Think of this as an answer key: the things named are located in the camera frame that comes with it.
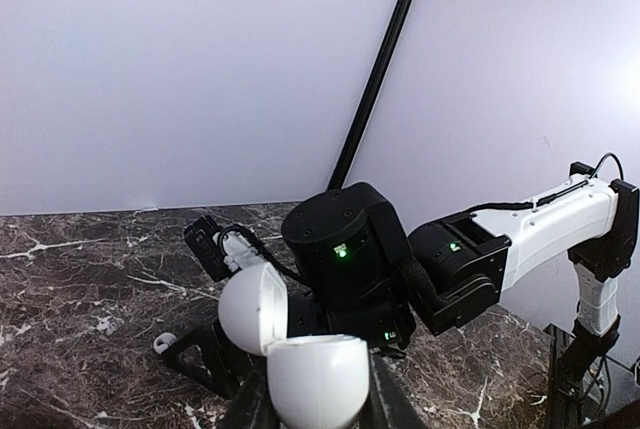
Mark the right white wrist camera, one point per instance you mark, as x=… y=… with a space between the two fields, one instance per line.
x=220 y=254

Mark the white earbud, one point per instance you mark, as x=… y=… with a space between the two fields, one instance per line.
x=163 y=342

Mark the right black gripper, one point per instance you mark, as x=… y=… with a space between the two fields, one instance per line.
x=207 y=356

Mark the right black frame post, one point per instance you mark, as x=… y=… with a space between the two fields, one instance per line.
x=370 y=95

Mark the white oval charging case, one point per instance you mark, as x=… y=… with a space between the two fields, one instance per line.
x=317 y=381

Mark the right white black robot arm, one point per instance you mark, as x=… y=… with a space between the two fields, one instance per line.
x=365 y=276

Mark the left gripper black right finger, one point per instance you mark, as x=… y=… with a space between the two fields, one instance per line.
x=387 y=405

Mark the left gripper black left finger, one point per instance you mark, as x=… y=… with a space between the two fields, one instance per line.
x=252 y=407

